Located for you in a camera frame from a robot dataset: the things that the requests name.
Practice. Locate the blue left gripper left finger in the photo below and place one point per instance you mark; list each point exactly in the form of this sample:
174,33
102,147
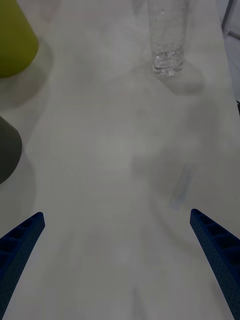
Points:
20,247

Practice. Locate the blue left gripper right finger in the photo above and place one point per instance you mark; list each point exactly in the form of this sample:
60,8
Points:
220,255

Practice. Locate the clear bottle with purple cap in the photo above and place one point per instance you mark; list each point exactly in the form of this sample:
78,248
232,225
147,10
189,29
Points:
168,45

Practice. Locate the yellow-green plastic bin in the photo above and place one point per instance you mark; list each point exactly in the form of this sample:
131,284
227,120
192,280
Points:
15,37

